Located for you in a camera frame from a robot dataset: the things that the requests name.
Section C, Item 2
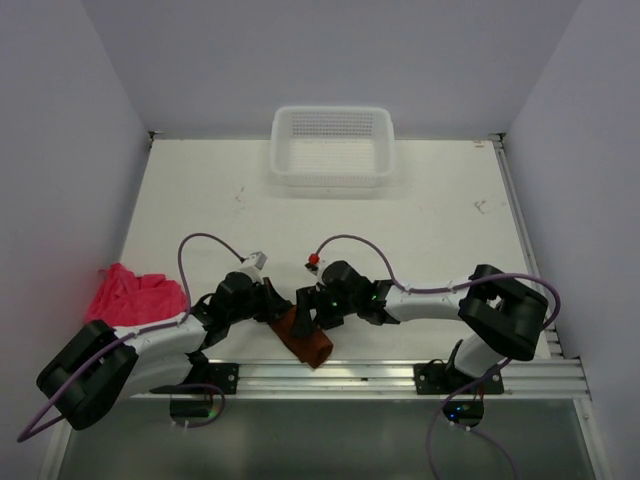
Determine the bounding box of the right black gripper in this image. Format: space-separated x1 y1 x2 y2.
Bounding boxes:
289 285 359 337

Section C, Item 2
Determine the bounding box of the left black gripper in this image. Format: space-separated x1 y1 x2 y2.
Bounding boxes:
227 277 292 324

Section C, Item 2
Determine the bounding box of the brown towel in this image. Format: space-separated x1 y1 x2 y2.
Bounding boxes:
269 307 334 369

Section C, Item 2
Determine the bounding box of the pink towel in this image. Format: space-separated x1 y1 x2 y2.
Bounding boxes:
84 263 187 327

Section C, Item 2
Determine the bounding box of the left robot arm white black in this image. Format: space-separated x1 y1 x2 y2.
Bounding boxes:
36 271 293 430

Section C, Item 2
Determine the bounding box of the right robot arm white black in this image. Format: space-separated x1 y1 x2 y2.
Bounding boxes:
290 254 548 393

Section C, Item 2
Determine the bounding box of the white perforated plastic basket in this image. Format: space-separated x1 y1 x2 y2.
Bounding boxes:
269 106 397 188

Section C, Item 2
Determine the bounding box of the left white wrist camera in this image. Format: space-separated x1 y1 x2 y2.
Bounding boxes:
239 251 267 279

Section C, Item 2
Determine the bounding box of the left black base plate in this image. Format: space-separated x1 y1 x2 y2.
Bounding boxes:
151 363 240 395

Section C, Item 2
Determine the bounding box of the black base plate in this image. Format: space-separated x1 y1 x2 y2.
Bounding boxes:
413 359 505 395
151 363 240 395

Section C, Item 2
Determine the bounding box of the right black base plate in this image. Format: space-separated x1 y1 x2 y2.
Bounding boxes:
413 359 505 395

